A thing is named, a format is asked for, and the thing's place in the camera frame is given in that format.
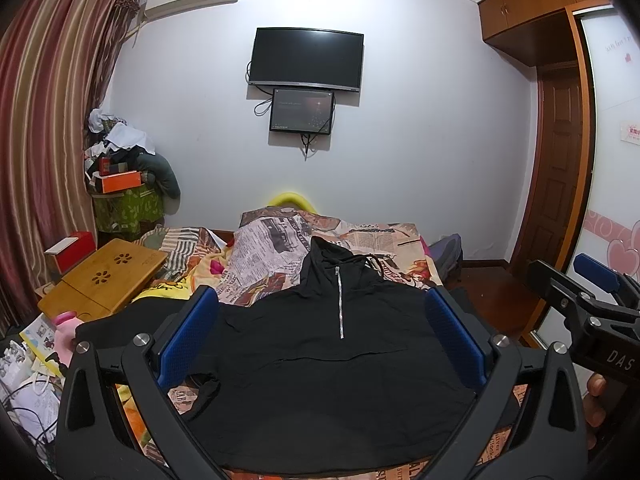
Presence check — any person's right hand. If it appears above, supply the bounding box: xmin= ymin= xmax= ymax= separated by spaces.
xmin=582 ymin=373 xmax=606 ymax=450

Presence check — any wooden lap desk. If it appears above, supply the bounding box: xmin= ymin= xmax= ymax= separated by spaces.
xmin=38 ymin=240 xmax=167 ymax=322

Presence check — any striped grey cloth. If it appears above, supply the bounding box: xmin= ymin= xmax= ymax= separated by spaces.
xmin=137 ymin=226 xmax=224 ymax=282

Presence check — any small black wall monitor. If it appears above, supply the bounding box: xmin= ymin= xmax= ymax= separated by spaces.
xmin=269 ymin=88 xmax=334 ymax=136

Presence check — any dark green jacket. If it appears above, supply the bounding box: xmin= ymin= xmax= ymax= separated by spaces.
xmin=134 ymin=152 xmax=181 ymax=200

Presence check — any white clothes pile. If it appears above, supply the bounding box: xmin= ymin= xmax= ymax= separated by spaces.
xmin=88 ymin=108 xmax=156 ymax=155

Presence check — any newspaper print bed cover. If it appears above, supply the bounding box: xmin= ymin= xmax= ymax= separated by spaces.
xmin=114 ymin=206 xmax=532 ymax=480

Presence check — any red striped curtain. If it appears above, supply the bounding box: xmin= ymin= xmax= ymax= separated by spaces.
xmin=1 ymin=0 xmax=140 ymax=332

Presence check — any green patterned storage box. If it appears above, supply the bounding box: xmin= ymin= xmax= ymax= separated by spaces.
xmin=92 ymin=185 xmax=164 ymax=235

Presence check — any wooden overhead cabinet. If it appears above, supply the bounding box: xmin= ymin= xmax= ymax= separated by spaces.
xmin=478 ymin=0 xmax=592 ymax=66

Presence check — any red white box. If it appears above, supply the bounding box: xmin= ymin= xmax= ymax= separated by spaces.
xmin=44 ymin=231 xmax=96 ymax=275

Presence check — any large black wall television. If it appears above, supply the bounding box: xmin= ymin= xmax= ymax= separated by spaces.
xmin=248 ymin=27 xmax=364 ymax=92

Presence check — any brown wooden door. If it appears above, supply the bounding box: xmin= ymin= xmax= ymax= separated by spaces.
xmin=510 ymin=62 xmax=582 ymax=278

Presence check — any yellow fleece blanket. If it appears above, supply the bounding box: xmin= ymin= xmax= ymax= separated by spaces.
xmin=134 ymin=250 xmax=230 ymax=301

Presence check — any orange box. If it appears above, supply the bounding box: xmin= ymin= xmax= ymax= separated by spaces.
xmin=94 ymin=171 xmax=142 ymax=194

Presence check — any white wardrobe sliding door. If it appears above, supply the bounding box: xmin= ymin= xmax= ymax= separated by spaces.
xmin=519 ymin=4 xmax=640 ymax=391

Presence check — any purple grey backpack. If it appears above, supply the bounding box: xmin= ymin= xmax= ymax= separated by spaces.
xmin=428 ymin=233 xmax=463 ymax=282

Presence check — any black zip hoodie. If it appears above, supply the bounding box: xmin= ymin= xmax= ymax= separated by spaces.
xmin=74 ymin=235 xmax=522 ymax=476

